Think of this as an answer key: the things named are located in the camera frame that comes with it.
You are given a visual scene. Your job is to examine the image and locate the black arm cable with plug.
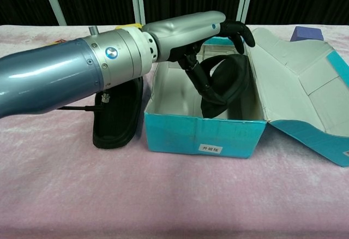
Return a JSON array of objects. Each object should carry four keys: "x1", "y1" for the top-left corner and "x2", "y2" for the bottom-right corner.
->
[{"x1": 56, "y1": 93, "x2": 110, "y2": 112}]

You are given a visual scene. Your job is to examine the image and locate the black rubber slipper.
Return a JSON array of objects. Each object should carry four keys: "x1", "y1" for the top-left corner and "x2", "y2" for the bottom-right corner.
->
[
  {"x1": 92, "y1": 76, "x2": 145, "y2": 150},
  {"x1": 200, "y1": 53, "x2": 249, "y2": 119}
]

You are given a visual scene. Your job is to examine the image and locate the purple foam cube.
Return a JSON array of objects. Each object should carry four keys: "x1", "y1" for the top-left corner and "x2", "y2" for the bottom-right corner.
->
[{"x1": 289, "y1": 26, "x2": 324, "y2": 43}]

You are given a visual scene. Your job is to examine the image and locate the pink plush tablecloth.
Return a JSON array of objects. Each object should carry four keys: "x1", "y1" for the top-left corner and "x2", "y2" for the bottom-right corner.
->
[{"x1": 0, "y1": 23, "x2": 349, "y2": 239}]

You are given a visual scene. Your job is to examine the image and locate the teal cardboard shoe box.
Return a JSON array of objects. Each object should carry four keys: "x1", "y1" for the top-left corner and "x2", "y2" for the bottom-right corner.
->
[{"x1": 143, "y1": 27, "x2": 349, "y2": 168}]

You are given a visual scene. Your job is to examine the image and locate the silver and black left hand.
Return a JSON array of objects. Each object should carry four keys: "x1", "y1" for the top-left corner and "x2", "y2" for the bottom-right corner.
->
[{"x1": 141, "y1": 10, "x2": 256, "y2": 108}]

